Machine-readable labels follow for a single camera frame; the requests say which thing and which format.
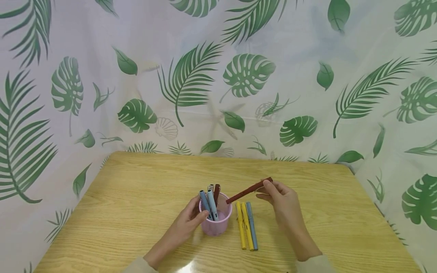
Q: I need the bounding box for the person's left hand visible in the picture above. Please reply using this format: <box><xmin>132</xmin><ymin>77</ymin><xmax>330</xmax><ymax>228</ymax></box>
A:
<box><xmin>169</xmin><ymin>195</ymin><xmax>209</xmax><ymax>245</ymax></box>

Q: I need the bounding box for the person's right hand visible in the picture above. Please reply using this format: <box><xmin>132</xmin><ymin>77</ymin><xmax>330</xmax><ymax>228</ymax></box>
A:
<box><xmin>256</xmin><ymin>179</ymin><xmax>301</xmax><ymax>232</ymax></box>

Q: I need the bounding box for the pink plastic cup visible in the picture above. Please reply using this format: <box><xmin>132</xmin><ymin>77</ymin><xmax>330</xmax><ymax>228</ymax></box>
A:
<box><xmin>199</xmin><ymin>192</ymin><xmax>233</xmax><ymax>237</ymax></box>

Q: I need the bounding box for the person's left forearm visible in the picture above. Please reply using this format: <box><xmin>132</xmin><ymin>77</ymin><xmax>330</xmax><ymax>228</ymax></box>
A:
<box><xmin>123</xmin><ymin>235</ymin><xmax>185</xmax><ymax>273</ymax></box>

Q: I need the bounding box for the person's right forearm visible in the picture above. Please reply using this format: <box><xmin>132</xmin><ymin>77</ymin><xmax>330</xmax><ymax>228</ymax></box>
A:
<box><xmin>278</xmin><ymin>222</ymin><xmax>337</xmax><ymax>273</ymax></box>

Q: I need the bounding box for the blue pen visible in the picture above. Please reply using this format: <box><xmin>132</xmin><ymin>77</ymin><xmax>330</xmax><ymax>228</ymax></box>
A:
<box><xmin>199</xmin><ymin>190</ymin><xmax>213</xmax><ymax>221</ymax></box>
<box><xmin>246</xmin><ymin>202</ymin><xmax>259</xmax><ymax>251</ymax></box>
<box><xmin>207</xmin><ymin>189</ymin><xmax>219</xmax><ymax>221</ymax></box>

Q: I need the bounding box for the yellow pen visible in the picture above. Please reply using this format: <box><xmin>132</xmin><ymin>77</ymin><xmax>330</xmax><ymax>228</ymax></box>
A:
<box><xmin>241</xmin><ymin>202</ymin><xmax>255</xmax><ymax>251</ymax></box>
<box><xmin>236</xmin><ymin>201</ymin><xmax>247</xmax><ymax>250</ymax></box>

